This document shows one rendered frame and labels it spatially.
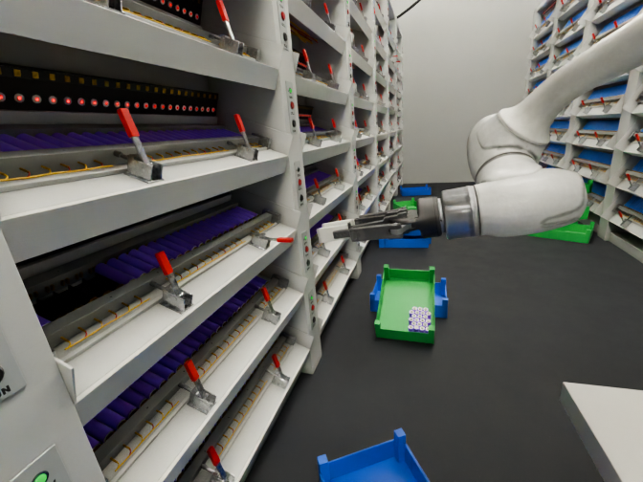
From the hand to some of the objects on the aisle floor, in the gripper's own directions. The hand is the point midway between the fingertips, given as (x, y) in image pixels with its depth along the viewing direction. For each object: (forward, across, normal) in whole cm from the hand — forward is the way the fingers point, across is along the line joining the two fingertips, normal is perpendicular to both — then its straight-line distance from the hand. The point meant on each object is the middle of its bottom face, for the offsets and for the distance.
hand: (336, 230), depth 66 cm
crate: (-5, -22, -54) cm, 59 cm away
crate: (-3, +53, -49) cm, 72 cm away
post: (+34, +21, -48) cm, 62 cm away
